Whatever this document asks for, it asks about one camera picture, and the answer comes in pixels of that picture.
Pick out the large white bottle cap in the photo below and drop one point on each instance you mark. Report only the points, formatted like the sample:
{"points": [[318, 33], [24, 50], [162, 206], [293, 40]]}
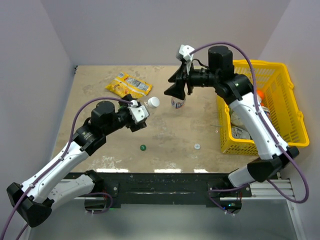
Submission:
{"points": [[153, 102]]}

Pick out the small labelled clear bottle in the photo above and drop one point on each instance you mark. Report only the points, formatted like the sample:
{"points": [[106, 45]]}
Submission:
{"points": [[177, 103]]}

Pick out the orange ball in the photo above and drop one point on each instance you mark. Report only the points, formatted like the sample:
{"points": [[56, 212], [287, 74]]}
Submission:
{"points": [[260, 95]]}

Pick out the yellow plastic basket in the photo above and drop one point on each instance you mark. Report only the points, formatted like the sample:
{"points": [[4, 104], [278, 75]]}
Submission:
{"points": [[273, 79]]}

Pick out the green bottle cap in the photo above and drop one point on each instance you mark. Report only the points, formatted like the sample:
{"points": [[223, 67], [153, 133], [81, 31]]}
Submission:
{"points": [[143, 147]]}

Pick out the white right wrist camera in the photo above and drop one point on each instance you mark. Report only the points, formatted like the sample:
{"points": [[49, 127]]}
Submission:
{"points": [[184, 54]]}

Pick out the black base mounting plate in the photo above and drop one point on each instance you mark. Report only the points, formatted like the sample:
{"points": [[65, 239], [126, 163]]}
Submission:
{"points": [[129, 188]]}

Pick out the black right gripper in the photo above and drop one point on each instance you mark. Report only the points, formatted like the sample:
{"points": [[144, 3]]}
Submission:
{"points": [[177, 89]]}

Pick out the yellow snack bag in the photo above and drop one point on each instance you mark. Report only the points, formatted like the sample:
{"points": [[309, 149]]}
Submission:
{"points": [[124, 84]]}

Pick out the crumpled clear plastic bottle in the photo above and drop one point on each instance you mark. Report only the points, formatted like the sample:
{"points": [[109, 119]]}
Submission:
{"points": [[238, 129]]}

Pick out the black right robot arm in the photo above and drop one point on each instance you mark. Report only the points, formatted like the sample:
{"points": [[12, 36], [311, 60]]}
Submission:
{"points": [[238, 93]]}

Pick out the small white bottle cap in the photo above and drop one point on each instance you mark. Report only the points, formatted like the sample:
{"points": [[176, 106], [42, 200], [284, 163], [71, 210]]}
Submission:
{"points": [[197, 146]]}

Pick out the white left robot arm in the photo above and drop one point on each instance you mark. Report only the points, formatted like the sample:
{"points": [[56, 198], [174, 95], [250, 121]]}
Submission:
{"points": [[38, 196]]}

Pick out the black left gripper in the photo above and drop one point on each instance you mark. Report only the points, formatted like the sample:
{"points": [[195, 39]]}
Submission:
{"points": [[136, 126]]}

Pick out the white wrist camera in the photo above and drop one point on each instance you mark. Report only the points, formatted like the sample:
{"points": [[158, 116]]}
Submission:
{"points": [[184, 54], [137, 111]]}

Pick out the large clear plastic bottle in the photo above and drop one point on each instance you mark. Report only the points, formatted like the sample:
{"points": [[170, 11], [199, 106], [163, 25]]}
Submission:
{"points": [[144, 102]]}

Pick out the orange white carton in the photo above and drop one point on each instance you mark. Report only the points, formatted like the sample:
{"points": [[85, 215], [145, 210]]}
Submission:
{"points": [[265, 110]]}

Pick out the green plastic bottle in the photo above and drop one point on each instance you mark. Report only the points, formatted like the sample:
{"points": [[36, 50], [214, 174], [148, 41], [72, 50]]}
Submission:
{"points": [[122, 107]]}

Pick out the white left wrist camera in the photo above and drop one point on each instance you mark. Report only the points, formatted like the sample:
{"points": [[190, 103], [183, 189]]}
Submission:
{"points": [[137, 111]]}

